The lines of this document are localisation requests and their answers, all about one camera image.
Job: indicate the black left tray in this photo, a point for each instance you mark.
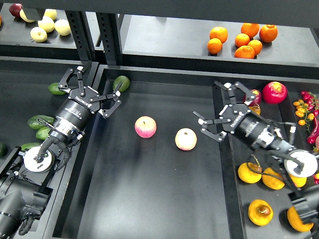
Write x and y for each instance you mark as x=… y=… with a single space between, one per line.
x=24 y=93

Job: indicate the green avocado top left tray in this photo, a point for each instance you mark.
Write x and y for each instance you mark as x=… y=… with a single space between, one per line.
x=54 y=89

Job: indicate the pale pink apple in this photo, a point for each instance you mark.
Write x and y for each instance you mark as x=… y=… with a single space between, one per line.
x=186 y=139

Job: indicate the black centre tray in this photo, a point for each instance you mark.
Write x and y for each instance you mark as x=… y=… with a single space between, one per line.
x=148 y=188

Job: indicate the pale yellow pear middle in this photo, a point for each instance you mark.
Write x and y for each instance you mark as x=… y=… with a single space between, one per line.
x=46 y=24

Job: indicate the green avocado left edge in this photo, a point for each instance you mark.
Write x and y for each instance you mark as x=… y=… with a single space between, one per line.
x=3 y=149

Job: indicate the orange front bottom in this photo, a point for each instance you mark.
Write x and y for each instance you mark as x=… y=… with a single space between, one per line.
x=246 y=52

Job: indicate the black right tray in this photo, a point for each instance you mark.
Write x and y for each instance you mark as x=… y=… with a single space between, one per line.
x=271 y=149

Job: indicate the yellow pear left in bin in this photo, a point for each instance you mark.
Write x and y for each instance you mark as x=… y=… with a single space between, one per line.
x=250 y=171

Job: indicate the orange top left of pile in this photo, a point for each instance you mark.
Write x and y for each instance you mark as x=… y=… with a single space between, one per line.
x=220 y=33

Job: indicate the yellow pear middle in bin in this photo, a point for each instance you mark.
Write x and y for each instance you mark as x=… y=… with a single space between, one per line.
x=272 y=179

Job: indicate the black perforated shelf post left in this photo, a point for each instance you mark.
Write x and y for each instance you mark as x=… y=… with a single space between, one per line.
x=81 y=34

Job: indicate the black tray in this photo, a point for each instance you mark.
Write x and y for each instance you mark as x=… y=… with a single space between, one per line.
x=271 y=149
x=24 y=93
x=148 y=188

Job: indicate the red chili pepper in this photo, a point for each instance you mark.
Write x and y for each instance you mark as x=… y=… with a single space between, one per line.
x=315 y=132

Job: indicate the green avocado lower cluster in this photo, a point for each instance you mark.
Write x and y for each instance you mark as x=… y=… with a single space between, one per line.
x=27 y=146

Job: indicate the yellow pear near red apples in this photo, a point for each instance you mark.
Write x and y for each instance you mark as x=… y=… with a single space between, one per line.
x=255 y=108

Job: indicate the pale yellow pear front left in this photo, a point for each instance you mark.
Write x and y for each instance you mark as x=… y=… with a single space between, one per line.
x=38 y=35

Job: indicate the orange left front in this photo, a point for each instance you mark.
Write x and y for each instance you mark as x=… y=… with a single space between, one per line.
x=214 y=46

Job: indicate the orange centre small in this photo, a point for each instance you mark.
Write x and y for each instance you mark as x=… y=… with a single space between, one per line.
x=242 y=39

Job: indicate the pale yellow pear right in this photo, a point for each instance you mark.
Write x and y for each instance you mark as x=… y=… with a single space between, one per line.
x=62 y=27

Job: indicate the pale yellow pear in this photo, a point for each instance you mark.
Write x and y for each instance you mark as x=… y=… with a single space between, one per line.
x=46 y=24
x=38 y=35
x=51 y=13
x=62 y=27

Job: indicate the pink red apple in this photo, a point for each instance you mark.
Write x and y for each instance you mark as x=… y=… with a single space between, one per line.
x=145 y=126

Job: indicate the pale yellow pear half hidden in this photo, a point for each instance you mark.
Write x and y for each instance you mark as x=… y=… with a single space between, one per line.
x=24 y=17

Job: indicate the green avocado cluster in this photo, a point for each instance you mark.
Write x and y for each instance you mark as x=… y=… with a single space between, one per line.
x=27 y=146
x=39 y=121
x=43 y=133

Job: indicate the bright red apple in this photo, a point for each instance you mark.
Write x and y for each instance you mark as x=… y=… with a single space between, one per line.
x=274 y=92

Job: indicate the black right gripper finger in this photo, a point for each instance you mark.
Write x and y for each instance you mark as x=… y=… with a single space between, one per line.
x=237 y=93
x=205 y=123

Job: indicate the orange right small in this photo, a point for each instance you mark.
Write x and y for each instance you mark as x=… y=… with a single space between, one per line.
x=256 y=45

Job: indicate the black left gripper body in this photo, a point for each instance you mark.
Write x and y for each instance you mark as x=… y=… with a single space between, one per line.
x=77 y=109

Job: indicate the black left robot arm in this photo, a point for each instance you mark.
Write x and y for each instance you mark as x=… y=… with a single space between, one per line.
x=29 y=168

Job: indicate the green avocado middle cluster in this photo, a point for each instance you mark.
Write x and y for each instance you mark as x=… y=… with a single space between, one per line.
x=43 y=133

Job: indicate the orange cherry tomato bunch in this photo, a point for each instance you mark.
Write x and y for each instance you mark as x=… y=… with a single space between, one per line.
x=303 y=112

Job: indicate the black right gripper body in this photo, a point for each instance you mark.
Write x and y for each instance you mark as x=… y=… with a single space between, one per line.
x=247 y=126

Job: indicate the pale yellow pear back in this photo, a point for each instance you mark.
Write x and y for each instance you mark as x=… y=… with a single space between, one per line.
x=51 y=13

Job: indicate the orange top right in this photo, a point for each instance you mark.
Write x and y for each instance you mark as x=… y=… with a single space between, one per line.
x=268 y=33

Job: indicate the black perforated shelf post right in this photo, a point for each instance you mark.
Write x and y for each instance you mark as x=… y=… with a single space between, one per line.
x=110 y=37

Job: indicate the green avocado upper cluster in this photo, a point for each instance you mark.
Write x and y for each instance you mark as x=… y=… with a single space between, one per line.
x=39 y=121

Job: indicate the orange top centre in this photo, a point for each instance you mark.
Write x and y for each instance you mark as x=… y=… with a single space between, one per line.
x=250 y=29

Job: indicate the black perforated shelf post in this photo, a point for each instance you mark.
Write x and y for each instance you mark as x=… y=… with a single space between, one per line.
x=110 y=37
x=81 y=34

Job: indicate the yellow pear right in bin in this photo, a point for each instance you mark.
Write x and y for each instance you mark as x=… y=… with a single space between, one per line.
x=298 y=181

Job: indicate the orange small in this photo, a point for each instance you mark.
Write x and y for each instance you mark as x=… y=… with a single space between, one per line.
x=256 y=45
x=242 y=39

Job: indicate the yellow pear in bin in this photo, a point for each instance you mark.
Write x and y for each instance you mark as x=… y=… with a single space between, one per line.
x=272 y=179
x=250 y=171
x=298 y=181

